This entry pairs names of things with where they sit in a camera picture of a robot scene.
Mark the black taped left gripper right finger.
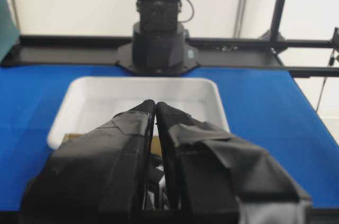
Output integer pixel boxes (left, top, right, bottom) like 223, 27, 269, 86
156, 102, 313, 223

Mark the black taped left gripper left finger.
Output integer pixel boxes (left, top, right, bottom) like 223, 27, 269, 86
20, 100, 155, 223

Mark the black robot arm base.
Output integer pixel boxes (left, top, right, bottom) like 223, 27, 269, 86
117, 0, 199, 76

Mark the brown cardboard box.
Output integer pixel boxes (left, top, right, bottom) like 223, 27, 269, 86
63, 133, 162, 157

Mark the white plastic tray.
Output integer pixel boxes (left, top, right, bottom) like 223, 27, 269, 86
47, 77, 229, 149

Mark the blue table mat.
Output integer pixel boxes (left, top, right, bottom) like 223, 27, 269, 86
1, 66, 338, 211

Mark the black aluminium frame rail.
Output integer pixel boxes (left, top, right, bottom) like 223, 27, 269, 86
1, 35, 338, 78

